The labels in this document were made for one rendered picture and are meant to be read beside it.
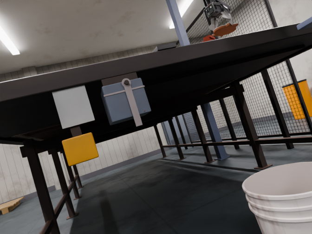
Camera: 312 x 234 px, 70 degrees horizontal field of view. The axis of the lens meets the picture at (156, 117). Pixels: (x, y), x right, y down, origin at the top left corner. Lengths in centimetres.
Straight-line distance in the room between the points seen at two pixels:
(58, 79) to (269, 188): 85
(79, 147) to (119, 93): 21
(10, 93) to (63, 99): 14
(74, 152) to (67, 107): 15
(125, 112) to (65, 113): 18
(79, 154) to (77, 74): 25
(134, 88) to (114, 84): 7
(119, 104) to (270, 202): 53
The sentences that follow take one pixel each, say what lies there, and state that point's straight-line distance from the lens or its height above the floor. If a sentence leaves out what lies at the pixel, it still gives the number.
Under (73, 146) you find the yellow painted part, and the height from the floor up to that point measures 67.
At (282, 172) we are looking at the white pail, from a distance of 101.
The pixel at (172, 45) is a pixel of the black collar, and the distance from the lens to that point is 86.
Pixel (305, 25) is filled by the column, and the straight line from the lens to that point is 107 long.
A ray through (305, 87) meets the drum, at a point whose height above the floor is 56.
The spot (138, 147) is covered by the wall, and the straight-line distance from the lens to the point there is 604.
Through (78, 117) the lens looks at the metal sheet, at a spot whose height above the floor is 76.
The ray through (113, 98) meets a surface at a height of 78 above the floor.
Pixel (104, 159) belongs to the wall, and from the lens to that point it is 593.
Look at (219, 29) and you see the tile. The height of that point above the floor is 105.
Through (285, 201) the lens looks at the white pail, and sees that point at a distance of 74.
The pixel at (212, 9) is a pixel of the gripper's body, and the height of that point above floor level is 116.
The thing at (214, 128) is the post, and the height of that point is 43.
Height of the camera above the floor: 65
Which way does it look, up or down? 3 degrees up
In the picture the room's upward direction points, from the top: 18 degrees counter-clockwise
